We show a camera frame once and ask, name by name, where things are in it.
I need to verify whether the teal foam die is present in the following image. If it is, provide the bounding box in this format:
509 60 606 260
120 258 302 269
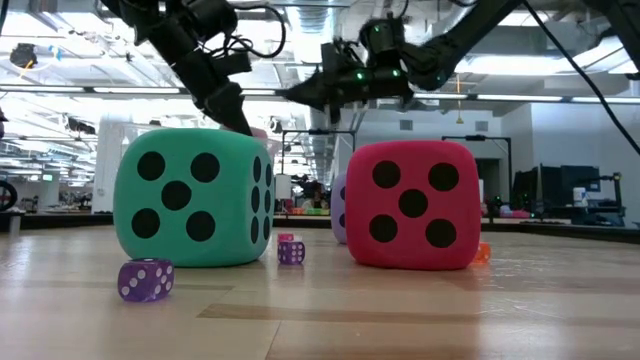
113 127 276 268

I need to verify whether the black ceiling-mounted device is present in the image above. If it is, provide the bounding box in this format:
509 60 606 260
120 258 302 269
8 42 39 70

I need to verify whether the small orange die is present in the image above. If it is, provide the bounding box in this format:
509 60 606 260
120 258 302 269
471 241 493 265

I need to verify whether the red foam die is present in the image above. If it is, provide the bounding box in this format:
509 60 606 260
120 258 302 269
344 140 483 272

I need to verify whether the black hanging arm cable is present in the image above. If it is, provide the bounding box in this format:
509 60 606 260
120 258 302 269
519 0 640 157

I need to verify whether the purple foam die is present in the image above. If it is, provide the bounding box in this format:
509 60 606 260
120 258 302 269
330 172 349 246

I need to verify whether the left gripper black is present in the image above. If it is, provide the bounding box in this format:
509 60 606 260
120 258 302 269
169 44 254 136

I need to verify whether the black office monitor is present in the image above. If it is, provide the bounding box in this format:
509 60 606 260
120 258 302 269
538 164 601 209

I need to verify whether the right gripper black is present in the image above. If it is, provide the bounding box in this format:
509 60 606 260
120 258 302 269
278 42 416 124

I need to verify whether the small purple die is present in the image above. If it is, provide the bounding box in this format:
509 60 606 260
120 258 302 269
117 257 176 303
277 240 307 266

